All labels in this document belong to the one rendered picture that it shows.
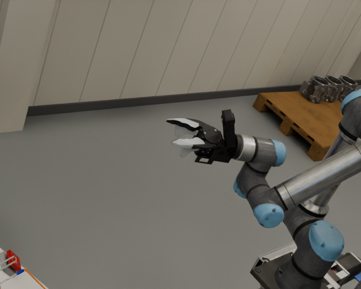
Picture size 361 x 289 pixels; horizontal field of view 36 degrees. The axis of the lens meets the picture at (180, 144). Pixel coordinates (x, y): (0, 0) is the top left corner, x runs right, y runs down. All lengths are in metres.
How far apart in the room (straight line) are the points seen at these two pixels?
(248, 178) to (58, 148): 2.54
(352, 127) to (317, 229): 0.33
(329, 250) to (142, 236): 1.97
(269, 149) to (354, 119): 0.26
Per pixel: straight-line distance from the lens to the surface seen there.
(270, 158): 1.59
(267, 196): 1.55
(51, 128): 4.19
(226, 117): 1.45
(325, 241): 1.74
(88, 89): 4.41
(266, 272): 1.86
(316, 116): 5.76
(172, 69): 4.86
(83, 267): 3.22
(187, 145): 1.45
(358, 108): 1.65
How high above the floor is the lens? 2.30
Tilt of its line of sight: 30 degrees down
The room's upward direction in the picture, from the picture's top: 24 degrees clockwise
